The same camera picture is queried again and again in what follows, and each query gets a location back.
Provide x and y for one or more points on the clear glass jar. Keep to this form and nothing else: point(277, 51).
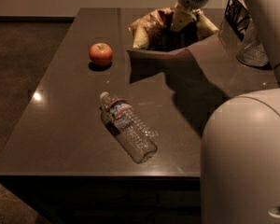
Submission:
point(251, 52)

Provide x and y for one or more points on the red apple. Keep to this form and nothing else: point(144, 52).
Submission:
point(101, 54)

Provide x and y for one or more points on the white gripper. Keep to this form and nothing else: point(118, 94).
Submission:
point(182, 18)

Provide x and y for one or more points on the dark cabinet drawers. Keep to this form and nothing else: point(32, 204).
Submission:
point(109, 200)

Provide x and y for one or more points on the brown chip bag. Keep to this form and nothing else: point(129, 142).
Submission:
point(152, 32)

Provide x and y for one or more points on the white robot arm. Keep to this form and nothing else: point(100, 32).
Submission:
point(240, 152)

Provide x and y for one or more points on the black wire basket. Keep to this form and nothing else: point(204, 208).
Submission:
point(237, 17)

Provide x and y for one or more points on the clear plastic water bottle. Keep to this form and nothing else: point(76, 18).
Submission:
point(136, 138)

